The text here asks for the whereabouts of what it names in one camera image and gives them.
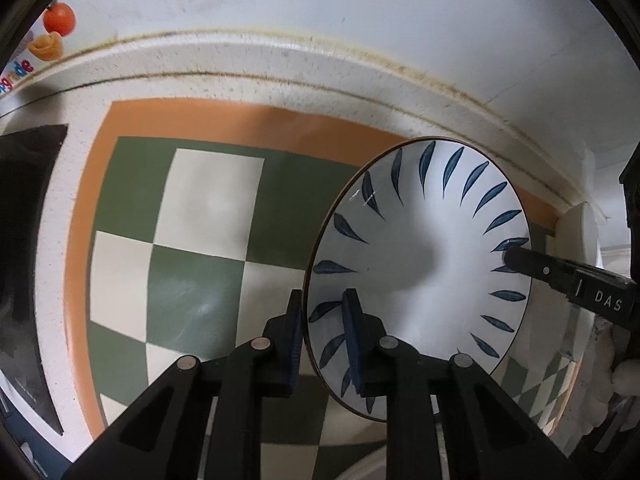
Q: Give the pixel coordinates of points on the colourful letter wall sticker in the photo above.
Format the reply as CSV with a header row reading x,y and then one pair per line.
x,y
17,72

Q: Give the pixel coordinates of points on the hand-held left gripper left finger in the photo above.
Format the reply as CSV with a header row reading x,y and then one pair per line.
x,y
294,340

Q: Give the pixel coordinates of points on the white plate with blue leaves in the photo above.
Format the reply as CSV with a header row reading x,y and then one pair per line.
x,y
425,220

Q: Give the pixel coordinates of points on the plain white plate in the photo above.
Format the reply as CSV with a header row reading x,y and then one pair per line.
x,y
365,467

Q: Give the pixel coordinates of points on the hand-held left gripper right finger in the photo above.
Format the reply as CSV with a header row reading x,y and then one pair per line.
x,y
354,340

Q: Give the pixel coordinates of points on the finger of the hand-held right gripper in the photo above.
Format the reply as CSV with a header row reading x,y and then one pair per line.
x,y
535,266

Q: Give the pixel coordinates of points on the person's right hand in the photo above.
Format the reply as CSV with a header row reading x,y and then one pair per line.
x,y
629,377

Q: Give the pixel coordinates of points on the green and white checkered tablecloth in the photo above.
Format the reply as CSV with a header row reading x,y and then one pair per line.
x,y
200,280

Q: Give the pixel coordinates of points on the black gas stove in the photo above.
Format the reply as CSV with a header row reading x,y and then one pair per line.
x,y
25,210

